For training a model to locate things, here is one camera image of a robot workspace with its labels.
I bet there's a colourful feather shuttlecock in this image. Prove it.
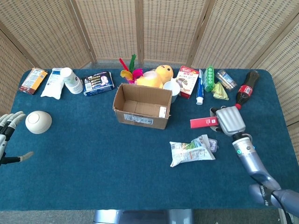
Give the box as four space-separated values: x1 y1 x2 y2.
119 54 144 85

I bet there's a yellow green snack pouch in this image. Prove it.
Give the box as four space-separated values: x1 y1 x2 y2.
212 81 230 101

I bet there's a white soft pouch bag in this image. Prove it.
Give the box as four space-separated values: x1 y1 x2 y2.
40 67 66 100

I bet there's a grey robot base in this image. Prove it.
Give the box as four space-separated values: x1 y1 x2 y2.
93 209 194 224

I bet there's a woven wooden folding screen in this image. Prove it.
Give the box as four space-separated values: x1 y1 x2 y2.
0 0 299 128

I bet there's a green wet wipes pack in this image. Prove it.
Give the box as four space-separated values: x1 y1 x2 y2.
203 65 215 92

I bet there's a red white biscuit box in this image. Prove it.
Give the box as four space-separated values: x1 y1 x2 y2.
175 65 200 100

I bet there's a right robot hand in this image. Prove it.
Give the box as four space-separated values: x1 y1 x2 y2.
209 105 247 136

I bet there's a red and white carton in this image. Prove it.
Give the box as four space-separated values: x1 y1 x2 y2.
189 117 219 129

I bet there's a light blue paper cup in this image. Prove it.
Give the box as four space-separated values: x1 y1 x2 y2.
163 77 181 104

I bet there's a blue white toothpaste tube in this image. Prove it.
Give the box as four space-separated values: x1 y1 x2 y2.
195 69 205 106

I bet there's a white crinkled snack bag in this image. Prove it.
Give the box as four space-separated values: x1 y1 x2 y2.
169 134 216 168

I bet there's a stack of white paper cups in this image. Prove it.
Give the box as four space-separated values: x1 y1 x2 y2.
62 67 84 95

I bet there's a blue felt table cloth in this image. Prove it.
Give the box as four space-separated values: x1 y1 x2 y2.
0 68 290 212

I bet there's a beige upturned bowl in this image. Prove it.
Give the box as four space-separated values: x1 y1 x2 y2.
25 110 53 135

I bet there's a clear purple floss case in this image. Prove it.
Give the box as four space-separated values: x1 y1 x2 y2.
208 138 219 153

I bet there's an orange brown snack box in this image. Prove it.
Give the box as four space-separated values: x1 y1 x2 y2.
18 67 49 95

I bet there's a cola bottle with red cap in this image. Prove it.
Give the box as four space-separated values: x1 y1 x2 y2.
234 70 260 111

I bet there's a dark blue sanitary pad pack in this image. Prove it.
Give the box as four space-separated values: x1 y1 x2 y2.
83 71 115 97

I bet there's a yellow plush duck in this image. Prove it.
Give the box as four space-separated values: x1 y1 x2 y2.
135 64 175 89

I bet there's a brown cardboard shipping box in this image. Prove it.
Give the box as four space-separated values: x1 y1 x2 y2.
112 83 173 130

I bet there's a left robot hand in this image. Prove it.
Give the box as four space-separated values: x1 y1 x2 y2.
0 111 35 167

